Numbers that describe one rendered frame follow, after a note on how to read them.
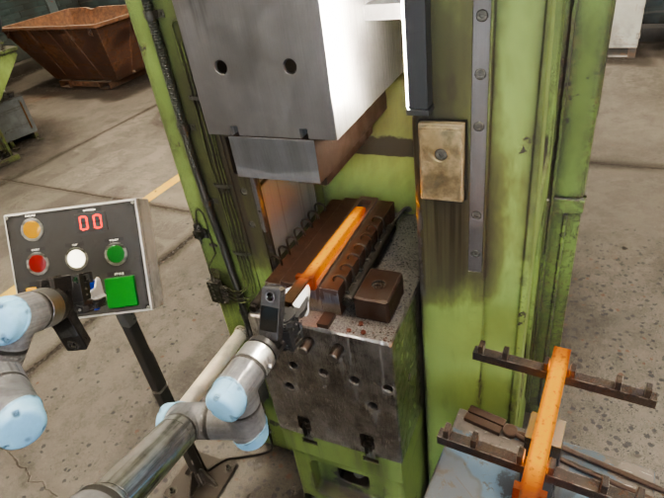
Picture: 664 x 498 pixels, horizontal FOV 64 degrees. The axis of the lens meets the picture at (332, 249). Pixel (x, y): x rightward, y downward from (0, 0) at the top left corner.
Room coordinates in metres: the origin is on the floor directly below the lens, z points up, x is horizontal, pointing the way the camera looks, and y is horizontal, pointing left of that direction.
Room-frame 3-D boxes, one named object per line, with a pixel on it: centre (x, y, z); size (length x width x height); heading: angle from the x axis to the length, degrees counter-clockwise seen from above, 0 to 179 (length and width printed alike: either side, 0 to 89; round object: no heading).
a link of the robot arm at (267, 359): (0.78, 0.18, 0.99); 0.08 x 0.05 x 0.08; 61
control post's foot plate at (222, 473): (1.20, 0.62, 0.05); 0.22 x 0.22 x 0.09; 61
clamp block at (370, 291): (0.97, -0.10, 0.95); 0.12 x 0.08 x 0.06; 151
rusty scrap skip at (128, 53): (7.68, 2.78, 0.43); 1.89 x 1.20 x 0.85; 58
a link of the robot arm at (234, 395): (0.71, 0.22, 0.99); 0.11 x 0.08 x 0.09; 151
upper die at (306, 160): (1.19, -0.01, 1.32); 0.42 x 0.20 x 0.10; 151
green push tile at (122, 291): (1.07, 0.53, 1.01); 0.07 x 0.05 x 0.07; 86
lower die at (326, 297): (1.19, -0.01, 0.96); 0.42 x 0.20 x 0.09; 151
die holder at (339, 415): (1.17, -0.06, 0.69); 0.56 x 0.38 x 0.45; 151
